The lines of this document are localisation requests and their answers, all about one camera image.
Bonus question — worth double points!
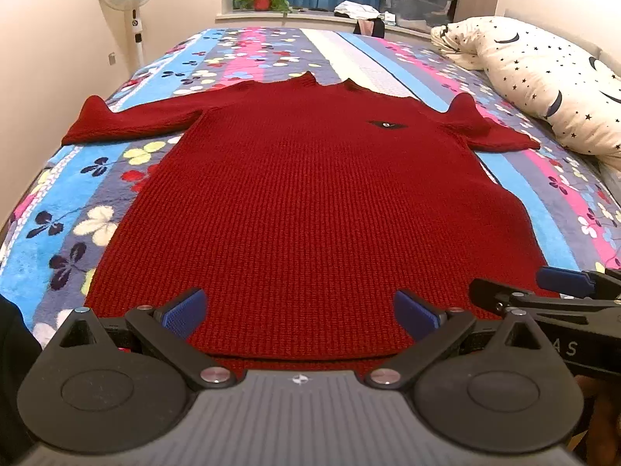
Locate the red knit sweater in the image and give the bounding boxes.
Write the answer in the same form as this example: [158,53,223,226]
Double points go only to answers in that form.
[64,74,545,371]

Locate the white clothes pile on sill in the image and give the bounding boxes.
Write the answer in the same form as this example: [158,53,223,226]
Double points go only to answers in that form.
[334,0,380,20]

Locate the floral striped bed blanket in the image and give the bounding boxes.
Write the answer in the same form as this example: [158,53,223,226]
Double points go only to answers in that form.
[1,28,620,343]

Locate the star patterned cream pillow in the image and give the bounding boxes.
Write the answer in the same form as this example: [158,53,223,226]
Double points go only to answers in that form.
[430,16,620,169]

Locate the dark chair back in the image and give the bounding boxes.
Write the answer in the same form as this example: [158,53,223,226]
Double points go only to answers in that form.
[354,17,385,39]

